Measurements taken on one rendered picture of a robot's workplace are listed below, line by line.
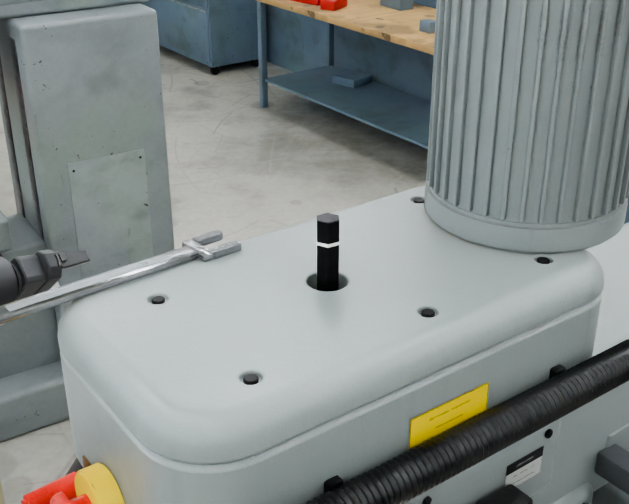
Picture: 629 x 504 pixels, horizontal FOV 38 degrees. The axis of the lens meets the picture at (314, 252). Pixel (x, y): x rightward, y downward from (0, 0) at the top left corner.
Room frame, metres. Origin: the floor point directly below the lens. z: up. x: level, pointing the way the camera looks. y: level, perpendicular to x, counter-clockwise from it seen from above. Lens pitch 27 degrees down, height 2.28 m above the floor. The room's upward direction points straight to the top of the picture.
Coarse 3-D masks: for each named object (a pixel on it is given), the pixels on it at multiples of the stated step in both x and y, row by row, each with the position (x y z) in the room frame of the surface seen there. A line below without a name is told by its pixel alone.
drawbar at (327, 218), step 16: (320, 224) 0.71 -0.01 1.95; (336, 224) 0.71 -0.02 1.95; (320, 240) 0.71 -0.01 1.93; (336, 240) 0.71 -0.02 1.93; (320, 256) 0.71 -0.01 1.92; (336, 256) 0.71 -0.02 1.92; (320, 272) 0.71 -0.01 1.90; (336, 272) 0.71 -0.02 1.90; (320, 288) 0.71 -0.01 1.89; (336, 288) 0.71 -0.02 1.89
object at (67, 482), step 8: (72, 472) 0.67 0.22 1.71; (56, 480) 0.66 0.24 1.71; (64, 480) 0.66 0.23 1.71; (72, 480) 0.66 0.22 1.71; (40, 488) 0.65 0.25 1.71; (48, 488) 0.65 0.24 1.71; (56, 488) 0.65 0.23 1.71; (64, 488) 0.65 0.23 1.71; (72, 488) 0.65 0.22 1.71; (24, 496) 0.64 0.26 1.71; (32, 496) 0.64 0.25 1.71; (40, 496) 0.64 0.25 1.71; (48, 496) 0.64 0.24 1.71; (72, 496) 0.65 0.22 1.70
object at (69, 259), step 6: (60, 252) 1.38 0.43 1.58; (66, 252) 1.39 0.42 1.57; (72, 252) 1.40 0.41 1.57; (78, 252) 1.41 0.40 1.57; (84, 252) 1.41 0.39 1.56; (60, 258) 1.37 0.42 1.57; (66, 258) 1.37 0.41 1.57; (72, 258) 1.39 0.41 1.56; (78, 258) 1.40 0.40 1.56; (84, 258) 1.40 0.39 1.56; (66, 264) 1.37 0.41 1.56; (72, 264) 1.38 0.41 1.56; (78, 264) 1.39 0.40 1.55
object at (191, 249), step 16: (192, 240) 0.78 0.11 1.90; (208, 240) 0.78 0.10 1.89; (160, 256) 0.75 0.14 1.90; (176, 256) 0.75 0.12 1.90; (192, 256) 0.75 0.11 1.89; (208, 256) 0.75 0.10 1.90; (112, 272) 0.72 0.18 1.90; (128, 272) 0.72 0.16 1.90; (144, 272) 0.72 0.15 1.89; (64, 288) 0.69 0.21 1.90; (80, 288) 0.69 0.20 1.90; (96, 288) 0.69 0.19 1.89; (16, 304) 0.66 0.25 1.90; (32, 304) 0.66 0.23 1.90; (48, 304) 0.66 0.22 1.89; (0, 320) 0.64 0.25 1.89
